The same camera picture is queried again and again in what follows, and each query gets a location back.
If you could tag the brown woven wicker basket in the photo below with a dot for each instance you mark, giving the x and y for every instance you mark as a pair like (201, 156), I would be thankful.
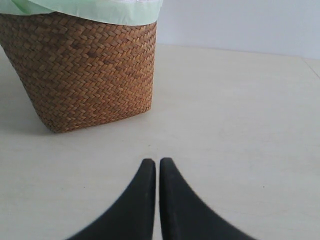
(80, 73)

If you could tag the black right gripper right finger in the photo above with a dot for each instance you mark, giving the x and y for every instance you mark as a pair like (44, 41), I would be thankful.
(183, 215)

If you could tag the light green plastic bag liner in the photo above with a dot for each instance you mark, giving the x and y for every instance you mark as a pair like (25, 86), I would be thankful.
(117, 12)

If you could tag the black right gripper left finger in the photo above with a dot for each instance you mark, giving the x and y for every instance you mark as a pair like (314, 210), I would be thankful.
(132, 215)

